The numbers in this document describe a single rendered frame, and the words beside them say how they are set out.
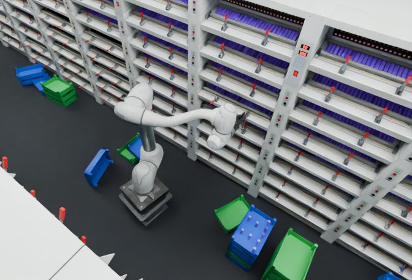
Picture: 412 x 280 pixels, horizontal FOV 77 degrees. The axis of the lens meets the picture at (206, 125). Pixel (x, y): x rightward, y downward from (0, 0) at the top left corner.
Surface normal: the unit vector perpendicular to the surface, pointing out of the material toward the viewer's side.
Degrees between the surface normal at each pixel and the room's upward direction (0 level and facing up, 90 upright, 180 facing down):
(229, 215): 0
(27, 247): 0
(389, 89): 19
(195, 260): 0
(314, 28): 90
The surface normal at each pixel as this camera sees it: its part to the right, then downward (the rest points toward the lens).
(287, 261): 0.05, -0.69
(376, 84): -0.14, -0.46
